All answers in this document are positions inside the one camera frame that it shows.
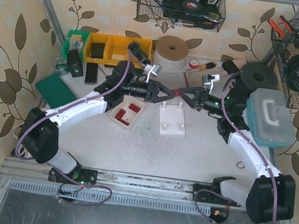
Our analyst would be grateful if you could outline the large red spring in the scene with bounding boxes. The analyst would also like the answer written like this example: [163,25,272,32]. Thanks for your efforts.
[173,89,181,97]

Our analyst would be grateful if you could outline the beige work glove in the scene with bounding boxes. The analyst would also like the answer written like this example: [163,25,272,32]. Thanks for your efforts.
[183,67,228,87]

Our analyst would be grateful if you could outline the white peg base plate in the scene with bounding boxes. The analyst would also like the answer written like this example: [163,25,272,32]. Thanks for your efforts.
[159,101,185,135]

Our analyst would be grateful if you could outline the white tray of springs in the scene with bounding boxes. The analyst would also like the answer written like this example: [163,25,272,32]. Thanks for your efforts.
[109,95,145,130]

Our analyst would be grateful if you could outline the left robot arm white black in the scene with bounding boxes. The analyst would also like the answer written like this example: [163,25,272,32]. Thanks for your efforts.
[15,61,176,174]

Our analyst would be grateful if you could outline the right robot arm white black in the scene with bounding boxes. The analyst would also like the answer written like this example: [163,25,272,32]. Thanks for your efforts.
[177,78,296,223]

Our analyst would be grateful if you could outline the red tape roll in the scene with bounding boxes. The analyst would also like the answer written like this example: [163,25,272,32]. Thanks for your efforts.
[189,58,199,69]

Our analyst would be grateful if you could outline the orange black screwdriver right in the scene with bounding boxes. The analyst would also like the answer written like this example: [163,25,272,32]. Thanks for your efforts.
[186,62,217,71]

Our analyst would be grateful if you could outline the black sanding block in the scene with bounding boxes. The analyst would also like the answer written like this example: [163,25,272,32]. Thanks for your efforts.
[222,60,240,74]

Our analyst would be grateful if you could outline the black pipe fitting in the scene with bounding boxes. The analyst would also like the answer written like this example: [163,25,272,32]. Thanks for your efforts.
[128,42,150,65]

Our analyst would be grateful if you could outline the black filament spool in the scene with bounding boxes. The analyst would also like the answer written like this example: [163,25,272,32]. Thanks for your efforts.
[233,62,278,97]

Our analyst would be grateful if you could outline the black ribbed block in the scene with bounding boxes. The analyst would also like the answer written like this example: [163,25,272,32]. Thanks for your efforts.
[84,63,98,85]

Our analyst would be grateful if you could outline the yellow storage bin row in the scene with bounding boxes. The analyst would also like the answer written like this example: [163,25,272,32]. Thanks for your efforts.
[83,33,153,67]

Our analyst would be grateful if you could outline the teal clear toolbox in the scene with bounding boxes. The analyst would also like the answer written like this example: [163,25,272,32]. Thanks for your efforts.
[246,88,296,148]

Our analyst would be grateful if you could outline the black green device box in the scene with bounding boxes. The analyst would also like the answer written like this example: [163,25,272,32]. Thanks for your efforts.
[67,50,84,78]

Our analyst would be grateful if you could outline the green storage bin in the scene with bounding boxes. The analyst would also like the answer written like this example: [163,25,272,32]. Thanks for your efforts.
[61,30,90,61]

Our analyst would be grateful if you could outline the glass jar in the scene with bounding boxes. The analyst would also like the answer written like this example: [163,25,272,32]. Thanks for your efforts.
[54,57,69,76]

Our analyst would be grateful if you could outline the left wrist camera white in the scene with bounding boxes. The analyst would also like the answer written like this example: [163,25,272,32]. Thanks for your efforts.
[144,64,162,83]

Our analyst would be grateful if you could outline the white cable spool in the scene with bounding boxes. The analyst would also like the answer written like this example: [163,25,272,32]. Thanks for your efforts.
[153,35,189,74]

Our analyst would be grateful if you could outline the wire basket top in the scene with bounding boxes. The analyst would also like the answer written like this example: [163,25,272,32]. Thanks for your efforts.
[135,0,226,32]

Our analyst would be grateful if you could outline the orange handled pliers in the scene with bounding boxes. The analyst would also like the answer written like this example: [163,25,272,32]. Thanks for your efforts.
[268,15,294,38]

